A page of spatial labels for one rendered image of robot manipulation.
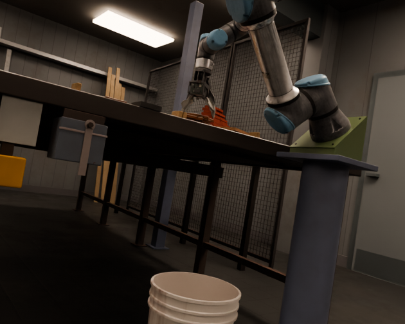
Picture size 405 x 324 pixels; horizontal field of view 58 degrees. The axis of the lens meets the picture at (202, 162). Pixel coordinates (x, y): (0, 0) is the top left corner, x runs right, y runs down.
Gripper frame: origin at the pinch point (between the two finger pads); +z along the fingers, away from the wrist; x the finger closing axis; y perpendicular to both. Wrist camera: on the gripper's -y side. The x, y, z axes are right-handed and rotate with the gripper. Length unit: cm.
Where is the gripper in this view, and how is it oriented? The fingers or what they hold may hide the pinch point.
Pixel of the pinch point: (197, 117)
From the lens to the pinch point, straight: 160.7
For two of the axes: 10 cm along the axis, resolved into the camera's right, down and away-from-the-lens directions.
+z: -1.6, 9.9, -0.4
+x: 9.3, 1.4, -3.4
